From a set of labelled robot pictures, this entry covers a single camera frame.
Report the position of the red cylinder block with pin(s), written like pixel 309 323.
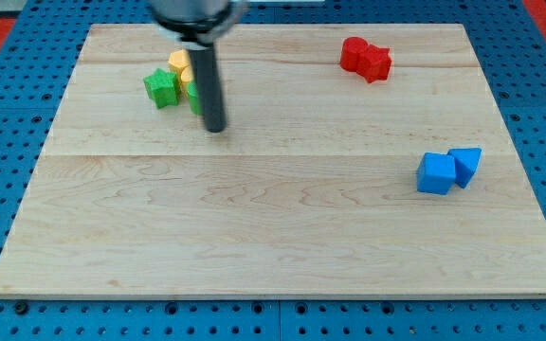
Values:
pixel 351 50

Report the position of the light wooden board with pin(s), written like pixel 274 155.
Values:
pixel 309 193

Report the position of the yellow round block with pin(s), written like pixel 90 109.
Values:
pixel 186 77

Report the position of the blue cube block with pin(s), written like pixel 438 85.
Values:
pixel 436 173

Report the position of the yellow hexagon block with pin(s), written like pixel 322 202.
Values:
pixel 178 61

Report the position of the green block behind rod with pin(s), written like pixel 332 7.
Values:
pixel 193 98

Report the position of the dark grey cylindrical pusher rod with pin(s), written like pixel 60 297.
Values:
pixel 209 88

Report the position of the blue triangular block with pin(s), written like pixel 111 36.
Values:
pixel 466 164

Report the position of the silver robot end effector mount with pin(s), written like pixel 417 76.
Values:
pixel 196 23

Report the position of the green star block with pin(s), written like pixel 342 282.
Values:
pixel 162 87

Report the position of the red star block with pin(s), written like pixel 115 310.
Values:
pixel 374 63

